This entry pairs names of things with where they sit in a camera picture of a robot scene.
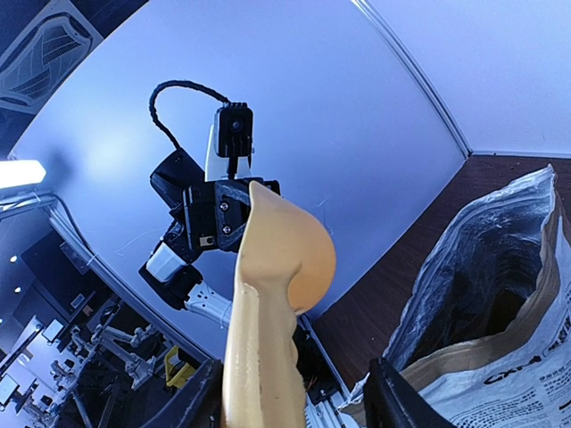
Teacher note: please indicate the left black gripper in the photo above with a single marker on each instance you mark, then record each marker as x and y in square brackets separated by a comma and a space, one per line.
[216, 212]

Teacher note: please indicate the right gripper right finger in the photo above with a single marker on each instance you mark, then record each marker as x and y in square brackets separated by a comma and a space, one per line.
[390, 401]

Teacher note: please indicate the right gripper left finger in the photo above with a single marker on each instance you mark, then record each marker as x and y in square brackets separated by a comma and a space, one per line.
[198, 404]

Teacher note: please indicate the yellow plastic scoop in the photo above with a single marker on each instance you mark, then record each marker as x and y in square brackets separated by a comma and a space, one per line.
[284, 267]

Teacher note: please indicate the brown pet food bag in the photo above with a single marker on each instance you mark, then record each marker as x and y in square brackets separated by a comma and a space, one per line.
[485, 337]

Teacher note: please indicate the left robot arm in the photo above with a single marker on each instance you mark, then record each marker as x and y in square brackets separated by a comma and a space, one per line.
[170, 270]

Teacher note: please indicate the ceiling light strip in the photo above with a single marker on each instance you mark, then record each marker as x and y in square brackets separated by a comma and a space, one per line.
[14, 173]

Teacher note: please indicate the right aluminium frame post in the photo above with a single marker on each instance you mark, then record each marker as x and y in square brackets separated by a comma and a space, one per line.
[420, 78]

